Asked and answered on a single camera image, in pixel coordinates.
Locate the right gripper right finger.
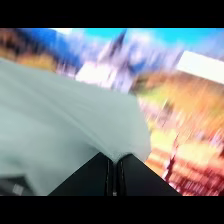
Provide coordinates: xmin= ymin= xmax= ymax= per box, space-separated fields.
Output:
xmin=115 ymin=153 xmax=181 ymax=197

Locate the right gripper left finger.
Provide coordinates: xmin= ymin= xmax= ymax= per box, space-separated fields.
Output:
xmin=48 ymin=152 xmax=115 ymax=197

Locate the pale grey shirt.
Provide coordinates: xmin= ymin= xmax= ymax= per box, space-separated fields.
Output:
xmin=0 ymin=57 xmax=153 ymax=197

